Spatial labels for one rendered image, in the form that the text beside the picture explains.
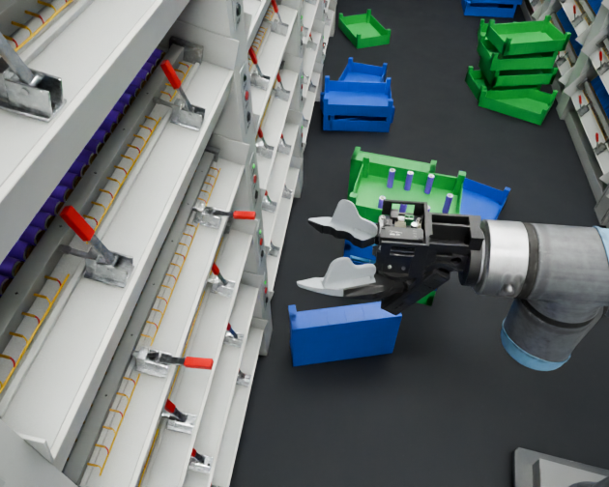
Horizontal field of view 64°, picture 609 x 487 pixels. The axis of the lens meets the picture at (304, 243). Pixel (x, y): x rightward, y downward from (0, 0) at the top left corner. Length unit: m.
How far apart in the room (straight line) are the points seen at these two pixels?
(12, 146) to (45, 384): 0.20
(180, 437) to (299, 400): 0.64
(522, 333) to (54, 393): 0.54
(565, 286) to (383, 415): 0.91
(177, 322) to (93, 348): 0.24
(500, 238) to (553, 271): 0.06
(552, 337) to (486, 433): 0.82
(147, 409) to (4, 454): 0.29
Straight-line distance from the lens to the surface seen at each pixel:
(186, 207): 0.81
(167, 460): 0.83
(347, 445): 1.39
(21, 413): 0.47
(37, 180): 0.38
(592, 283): 0.61
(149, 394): 0.66
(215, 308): 0.94
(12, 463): 0.41
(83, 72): 0.44
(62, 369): 0.48
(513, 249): 0.58
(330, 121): 2.26
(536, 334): 0.68
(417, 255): 0.56
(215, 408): 1.06
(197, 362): 0.64
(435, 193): 1.51
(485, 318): 1.66
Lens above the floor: 1.30
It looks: 48 degrees down
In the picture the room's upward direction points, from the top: straight up
